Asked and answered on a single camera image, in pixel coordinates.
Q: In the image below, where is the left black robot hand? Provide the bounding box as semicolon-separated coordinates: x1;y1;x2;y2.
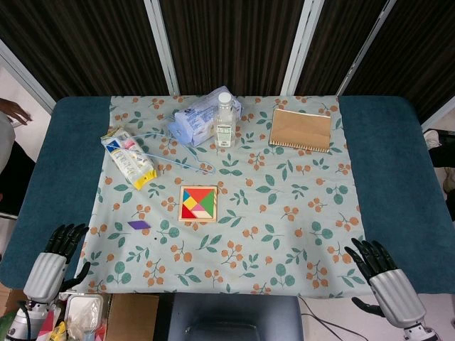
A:
23;223;91;303

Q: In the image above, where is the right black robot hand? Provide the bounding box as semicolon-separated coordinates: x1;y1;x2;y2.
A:
343;238;427;328

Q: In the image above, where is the orange triangle tangram piece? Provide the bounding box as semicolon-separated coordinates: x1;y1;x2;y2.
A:
182;188;215;205

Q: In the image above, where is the green triangle tangram piece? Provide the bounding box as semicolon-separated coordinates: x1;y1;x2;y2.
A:
198;189;215;219

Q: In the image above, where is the white plastic container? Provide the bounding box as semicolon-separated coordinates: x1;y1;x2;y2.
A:
65;293;105;341

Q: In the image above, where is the brown cardboard box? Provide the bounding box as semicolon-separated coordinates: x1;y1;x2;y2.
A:
105;293;160;341

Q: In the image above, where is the clear snack bag yellow edge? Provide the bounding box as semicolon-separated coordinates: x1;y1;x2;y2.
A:
100;126;159;191

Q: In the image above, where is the floral printed tablecloth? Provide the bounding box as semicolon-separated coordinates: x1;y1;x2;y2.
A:
74;94;374;296

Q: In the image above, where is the white shoe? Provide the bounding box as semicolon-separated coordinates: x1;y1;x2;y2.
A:
422;129;442;150

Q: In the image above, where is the dark blue chair seat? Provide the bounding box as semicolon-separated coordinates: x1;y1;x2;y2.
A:
166;293;304;341

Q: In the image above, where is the person's hand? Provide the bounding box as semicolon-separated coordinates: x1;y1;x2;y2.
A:
0;98;33;126

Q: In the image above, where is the brown spiral notebook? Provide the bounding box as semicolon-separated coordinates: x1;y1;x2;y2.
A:
267;107;333;155

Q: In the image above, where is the lavender tissue pack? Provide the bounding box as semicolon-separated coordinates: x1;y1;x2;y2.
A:
168;86;243;148

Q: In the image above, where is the dark room divider panel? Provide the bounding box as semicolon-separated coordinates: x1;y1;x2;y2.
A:
339;0;455;124
0;0;181;112
282;0;397;97
156;0;314;97

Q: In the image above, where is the clear plastic bottle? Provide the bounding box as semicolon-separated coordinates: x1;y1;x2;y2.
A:
213;92;237;148

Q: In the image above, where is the black floor cable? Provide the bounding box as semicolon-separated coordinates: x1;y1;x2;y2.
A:
299;296;378;341

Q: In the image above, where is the colourful tangram puzzle tray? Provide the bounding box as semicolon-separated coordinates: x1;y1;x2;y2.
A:
178;185;219;224

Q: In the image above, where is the light blue wire hanger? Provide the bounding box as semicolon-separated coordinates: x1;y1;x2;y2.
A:
132;112;217;175

